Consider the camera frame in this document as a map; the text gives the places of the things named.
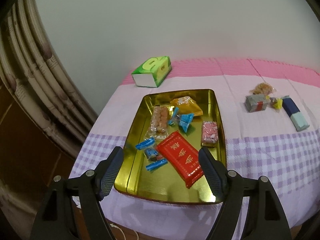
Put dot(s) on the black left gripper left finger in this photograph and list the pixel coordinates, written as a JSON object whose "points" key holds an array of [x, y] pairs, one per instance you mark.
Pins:
{"points": [[55, 218]]}

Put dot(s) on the orange snack packet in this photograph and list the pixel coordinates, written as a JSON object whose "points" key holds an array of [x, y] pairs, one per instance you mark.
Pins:
{"points": [[187, 105]]}

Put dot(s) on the clear bag brown snack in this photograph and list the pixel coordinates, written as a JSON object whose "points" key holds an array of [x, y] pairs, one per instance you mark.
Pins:
{"points": [[263, 88]]}

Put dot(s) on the red snack packet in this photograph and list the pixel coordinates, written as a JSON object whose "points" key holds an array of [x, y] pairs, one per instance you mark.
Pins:
{"points": [[182, 156]]}

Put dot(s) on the small yellow wrapped candy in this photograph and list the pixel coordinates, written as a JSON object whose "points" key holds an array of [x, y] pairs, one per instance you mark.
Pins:
{"points": [[276, 103]]}

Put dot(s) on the grey wrapped snack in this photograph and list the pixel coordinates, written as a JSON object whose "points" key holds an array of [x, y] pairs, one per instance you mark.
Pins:
{"points": [[256, 102]]}

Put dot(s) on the navy and teal snack bar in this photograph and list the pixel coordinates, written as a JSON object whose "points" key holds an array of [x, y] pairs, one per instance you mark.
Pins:
{"points": [[294, 114]]}

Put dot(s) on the gold metal tray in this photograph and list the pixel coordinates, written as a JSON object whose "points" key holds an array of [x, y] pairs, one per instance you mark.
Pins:
{"points": [[180, 180]]}

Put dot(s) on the clear wrapped peanut brittle bar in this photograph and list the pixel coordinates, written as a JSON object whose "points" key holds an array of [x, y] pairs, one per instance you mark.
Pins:
{"points": [[158, 127]]}

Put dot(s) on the green tissue pack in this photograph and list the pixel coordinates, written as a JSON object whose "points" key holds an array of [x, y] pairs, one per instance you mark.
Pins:
{"points": [[152, 72]]}

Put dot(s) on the blue dark cookie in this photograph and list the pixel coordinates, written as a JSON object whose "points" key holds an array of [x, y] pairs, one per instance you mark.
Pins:
{"points": [[182, 120]]}

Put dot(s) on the beige patterned curtain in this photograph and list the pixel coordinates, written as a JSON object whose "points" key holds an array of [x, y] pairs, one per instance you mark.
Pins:
{"points": [[37, 80]]}

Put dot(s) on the pink candy packet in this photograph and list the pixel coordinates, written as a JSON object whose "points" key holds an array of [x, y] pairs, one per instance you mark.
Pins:
{"points": [[209, 134]]}

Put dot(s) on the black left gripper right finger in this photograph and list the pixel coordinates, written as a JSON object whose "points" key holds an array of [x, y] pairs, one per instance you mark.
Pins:
{"points": [[265, 217]]}

